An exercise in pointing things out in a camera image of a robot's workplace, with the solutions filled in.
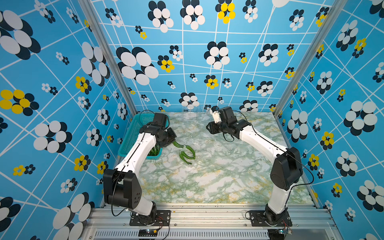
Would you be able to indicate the green peppers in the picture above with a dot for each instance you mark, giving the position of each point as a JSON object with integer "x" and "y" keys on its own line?
{"x": 155, "y": 151}

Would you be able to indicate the clear clamshell with peppers back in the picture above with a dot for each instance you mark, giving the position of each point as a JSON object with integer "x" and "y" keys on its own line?
{"x": 186, "y": 154}

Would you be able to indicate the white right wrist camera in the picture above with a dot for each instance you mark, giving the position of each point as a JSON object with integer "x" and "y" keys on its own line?
{"x": 216, "y": 116}

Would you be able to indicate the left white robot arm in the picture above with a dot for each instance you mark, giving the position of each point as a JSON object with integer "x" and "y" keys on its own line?
{"x": 121, "y": 184}

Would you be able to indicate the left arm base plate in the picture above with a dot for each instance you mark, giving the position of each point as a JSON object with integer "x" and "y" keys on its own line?
{"x": 163, "y": 217}

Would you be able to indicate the right controller board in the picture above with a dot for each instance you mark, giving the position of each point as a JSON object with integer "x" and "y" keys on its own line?
{"x": 279, "y": 234}

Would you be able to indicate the controller board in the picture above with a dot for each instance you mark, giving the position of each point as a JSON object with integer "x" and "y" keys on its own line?
{"x": 148, "y": 234}
{"x": 279, "y": 234}

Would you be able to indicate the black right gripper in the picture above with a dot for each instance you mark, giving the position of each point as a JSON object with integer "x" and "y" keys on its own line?
{"x": 212, "y": 127}

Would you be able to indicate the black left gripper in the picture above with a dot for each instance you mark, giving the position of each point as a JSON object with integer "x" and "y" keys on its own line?
{"x": 173, "y": 136}

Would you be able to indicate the clear clamshell with peppers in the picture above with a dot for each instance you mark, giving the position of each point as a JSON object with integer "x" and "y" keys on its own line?
{"x": 195, "y": 112}
{"x": 186, "y": 154}

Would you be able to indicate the aluminium frame post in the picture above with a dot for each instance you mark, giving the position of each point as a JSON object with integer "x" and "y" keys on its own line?
{"x": 335, "y": 11}
{"x": 91, "y": 16}

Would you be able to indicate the aluminium frame post right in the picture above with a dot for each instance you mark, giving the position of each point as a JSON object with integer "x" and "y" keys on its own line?
{"x": 335, "y": 11}

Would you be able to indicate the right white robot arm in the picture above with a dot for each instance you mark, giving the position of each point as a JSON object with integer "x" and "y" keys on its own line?
{"x": 287, "y": 167}

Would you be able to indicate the left controller board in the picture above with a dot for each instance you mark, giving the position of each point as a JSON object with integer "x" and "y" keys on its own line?
{"x": 148, "y": 234}

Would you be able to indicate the clear clamshell with peppers middle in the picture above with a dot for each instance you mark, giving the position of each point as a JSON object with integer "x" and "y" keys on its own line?
{"x": 195, "y": 112}

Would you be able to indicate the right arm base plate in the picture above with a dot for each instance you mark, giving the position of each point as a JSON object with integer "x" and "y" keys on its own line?
{"x": 255, "y": 217}

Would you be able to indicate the aluminium frame post left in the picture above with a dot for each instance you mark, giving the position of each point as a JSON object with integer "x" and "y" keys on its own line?
{"x": 91, "y": 16}

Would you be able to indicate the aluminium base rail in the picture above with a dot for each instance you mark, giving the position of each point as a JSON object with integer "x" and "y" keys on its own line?
{"x": 214, "y": 222}

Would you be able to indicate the teal plastic basket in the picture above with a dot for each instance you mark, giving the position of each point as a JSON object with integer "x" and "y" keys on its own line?
{"x": 132, "y": 138}

